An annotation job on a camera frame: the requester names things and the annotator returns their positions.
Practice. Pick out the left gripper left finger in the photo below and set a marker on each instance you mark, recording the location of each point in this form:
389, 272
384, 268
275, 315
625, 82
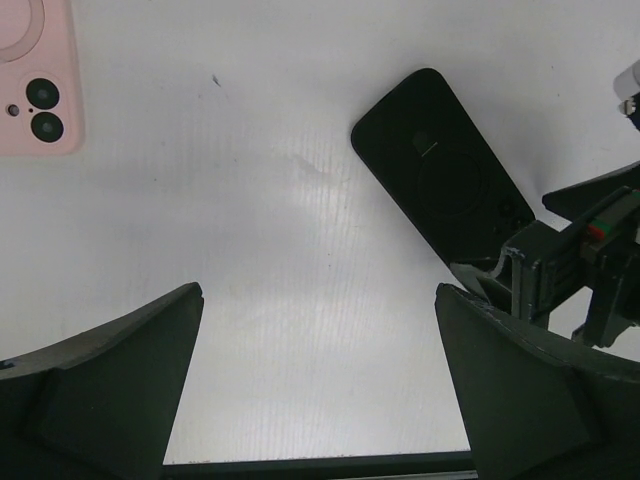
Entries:
101, 404

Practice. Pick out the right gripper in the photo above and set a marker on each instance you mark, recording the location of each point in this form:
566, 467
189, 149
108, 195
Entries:
539, 268

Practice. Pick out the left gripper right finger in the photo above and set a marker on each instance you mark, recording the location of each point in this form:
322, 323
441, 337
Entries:
536, 405

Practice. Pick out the black phone case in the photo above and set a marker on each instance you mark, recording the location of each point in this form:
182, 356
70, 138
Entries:
424, 149

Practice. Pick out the pink phone case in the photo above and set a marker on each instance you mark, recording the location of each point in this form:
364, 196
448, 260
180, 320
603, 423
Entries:
41, 94

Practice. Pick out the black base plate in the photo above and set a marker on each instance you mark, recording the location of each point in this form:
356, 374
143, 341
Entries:
444, 465

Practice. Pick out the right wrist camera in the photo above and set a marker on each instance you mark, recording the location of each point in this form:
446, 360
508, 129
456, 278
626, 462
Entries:
627, 88

